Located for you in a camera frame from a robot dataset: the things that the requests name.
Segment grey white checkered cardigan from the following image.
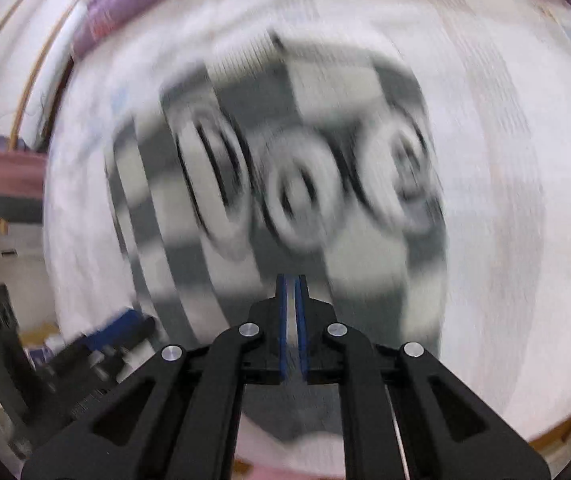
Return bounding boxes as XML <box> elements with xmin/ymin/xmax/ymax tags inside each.
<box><xmin>104</xmin><ymin>29</ymin><xmax>451</xmax><ymax>451</ymax></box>

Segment wooden clothes rack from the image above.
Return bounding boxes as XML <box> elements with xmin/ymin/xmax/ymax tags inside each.
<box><xmin>0</xmin><ymin>0</ymin><xmax>89</xmax><ymax>148</ymax></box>

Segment patterned white bed sheet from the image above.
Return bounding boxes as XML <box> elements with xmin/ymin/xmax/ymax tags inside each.
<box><xmin>44</xmin><ymin>0</ymin><xmax>571</xmax><ymax>440</ymax></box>

